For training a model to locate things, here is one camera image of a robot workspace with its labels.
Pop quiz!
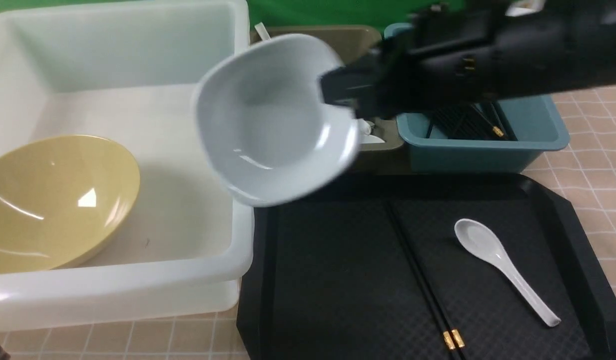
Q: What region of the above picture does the white square dish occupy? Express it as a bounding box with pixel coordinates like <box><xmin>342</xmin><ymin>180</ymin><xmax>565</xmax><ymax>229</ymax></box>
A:
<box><xmin>193</xmin><ymin>33</ymin><xmax>362</xmax><ymax>207</ymax></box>

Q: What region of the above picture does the yellow noodle bowl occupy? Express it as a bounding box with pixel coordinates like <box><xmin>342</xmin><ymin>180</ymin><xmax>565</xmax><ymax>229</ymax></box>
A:
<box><xmin>0</xmin><ymin>135</ymin><xmax>140</xmax><ymax>275</ymax></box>

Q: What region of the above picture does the black plastic serving tray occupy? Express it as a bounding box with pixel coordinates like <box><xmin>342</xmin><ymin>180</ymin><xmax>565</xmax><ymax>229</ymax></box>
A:
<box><xmin>236</xmin><ymin>174</ymin><xmax>616</xmax><ymax>360</ymax></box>

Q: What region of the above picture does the pile of white spoons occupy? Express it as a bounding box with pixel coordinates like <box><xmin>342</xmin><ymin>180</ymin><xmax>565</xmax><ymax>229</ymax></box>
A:
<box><xmin>358</xmin><ymin>119</ymin><xmax>385</xmax><ymax>145</ymax></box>

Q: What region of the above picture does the pile of black chopsticks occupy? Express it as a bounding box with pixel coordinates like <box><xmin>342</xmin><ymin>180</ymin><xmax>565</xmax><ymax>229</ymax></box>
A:
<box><xmin>423</xmin><ymin>101</ymin><xmax>517</xmax><ymax>141</ymax></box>

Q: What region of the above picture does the olive plastic spoon bin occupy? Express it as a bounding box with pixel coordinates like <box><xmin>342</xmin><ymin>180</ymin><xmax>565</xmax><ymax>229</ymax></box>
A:
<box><xmin>267</xmin><ymin>25</ymin><xmax>408</xmax><ymax>175</ymax></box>

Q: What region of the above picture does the white ceramic soup spoon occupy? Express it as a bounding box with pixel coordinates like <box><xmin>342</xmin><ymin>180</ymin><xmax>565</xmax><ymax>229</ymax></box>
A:
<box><xmin>454</xmin><ymin>218</ymin><xmax>561</xmax><ymax>328</ymax></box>

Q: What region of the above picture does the blue plastic chopstick bin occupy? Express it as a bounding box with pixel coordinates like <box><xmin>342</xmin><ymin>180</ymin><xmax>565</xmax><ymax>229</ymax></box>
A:
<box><xmin>384</xmin><ymin>22</ymin><xmax>571</xmax><ymax>174</ymax></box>

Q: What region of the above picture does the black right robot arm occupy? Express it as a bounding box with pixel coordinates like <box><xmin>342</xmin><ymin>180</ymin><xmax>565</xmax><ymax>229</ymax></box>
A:
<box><xmin>320</xmin><ymin>0</ymin><xmax>616</xmax><ymax>119</ymax></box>

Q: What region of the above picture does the black chopstick gold tip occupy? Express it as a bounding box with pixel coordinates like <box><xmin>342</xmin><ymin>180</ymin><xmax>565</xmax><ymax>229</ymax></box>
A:
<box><xmin>381</xmin><ymin>201</ymin><xmax>450</xmax><ymax>360</ymax></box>
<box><xmin>383</xmin><ymin>200</ymin><xmax>466</xmax><ymax>360</ymax></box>

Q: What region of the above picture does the green backdrop cloth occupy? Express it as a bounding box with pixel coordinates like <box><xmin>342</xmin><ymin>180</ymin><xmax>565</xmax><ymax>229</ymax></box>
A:
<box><xmin>0</xmin><ymin>0</ymin><xmax>478</xmax><ymax>30</ymax></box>

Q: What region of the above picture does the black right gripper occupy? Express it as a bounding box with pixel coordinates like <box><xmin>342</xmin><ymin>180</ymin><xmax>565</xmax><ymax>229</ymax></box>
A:
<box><xmin>320</xmin><ymin>20</ymin><xmax>488</xmax><ymax>118</ymax></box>

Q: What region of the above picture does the white spoon handle upright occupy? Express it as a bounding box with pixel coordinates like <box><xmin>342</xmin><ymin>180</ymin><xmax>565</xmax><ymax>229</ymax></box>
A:
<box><xmin>254</xmin><ymin>22</ymin><xmax>271</xmax><ymax>42</ymax></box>

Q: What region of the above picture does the large white plastic tub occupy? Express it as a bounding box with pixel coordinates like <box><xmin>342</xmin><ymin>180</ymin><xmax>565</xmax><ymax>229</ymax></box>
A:
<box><xmin>0</xmin><ymin>0</ymin><xmax>254</xmax><ymax>333</ymax></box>

